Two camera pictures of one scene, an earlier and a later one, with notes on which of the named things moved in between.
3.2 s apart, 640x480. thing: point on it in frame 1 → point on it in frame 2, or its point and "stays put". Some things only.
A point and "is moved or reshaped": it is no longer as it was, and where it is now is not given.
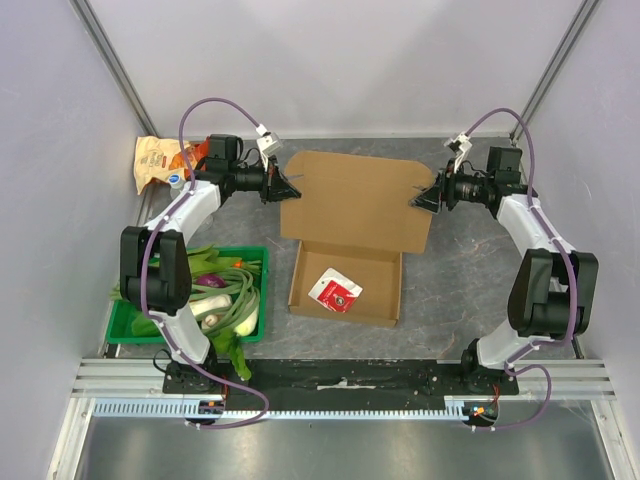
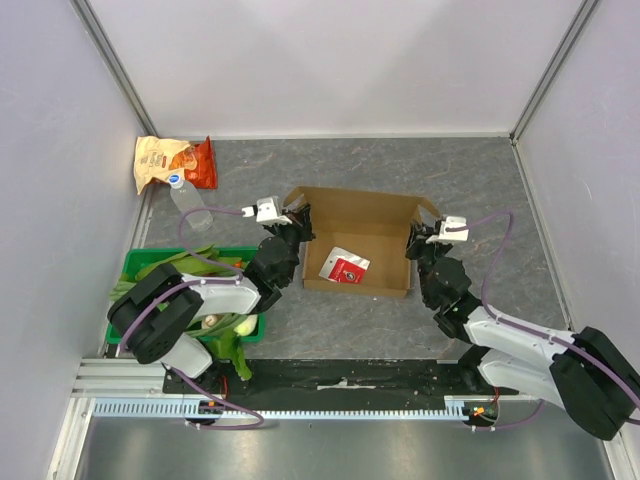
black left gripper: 276,188 → 301,223
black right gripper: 443,189 → 420,245
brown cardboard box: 354,217 is moved or reshaped
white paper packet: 335,291 → 344,266
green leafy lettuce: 227,341 stays put
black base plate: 344,381 stays put
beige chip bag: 152,159 stays put
